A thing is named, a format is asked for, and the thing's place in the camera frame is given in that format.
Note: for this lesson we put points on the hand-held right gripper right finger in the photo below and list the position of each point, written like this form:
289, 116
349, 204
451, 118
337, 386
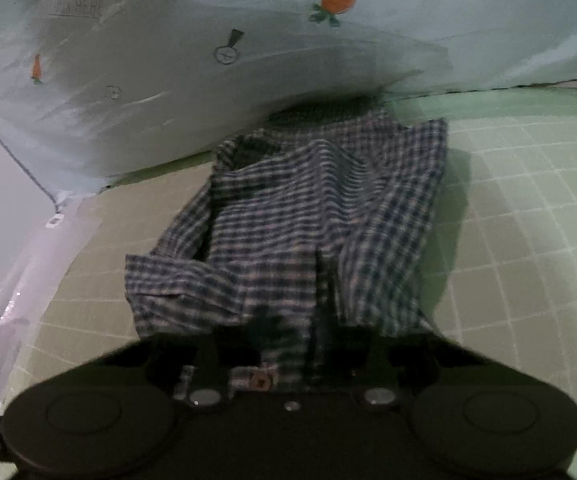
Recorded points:
378, 360

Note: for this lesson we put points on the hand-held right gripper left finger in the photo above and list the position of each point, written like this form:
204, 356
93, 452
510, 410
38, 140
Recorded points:
208, 360

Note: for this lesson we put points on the blue plaid shirt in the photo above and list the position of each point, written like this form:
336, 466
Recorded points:
293, 220

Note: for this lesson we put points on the white plastic cover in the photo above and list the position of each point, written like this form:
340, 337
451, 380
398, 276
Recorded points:
8, 210

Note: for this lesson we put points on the carrot print quilt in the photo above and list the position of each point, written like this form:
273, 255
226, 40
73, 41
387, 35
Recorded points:
168, 85

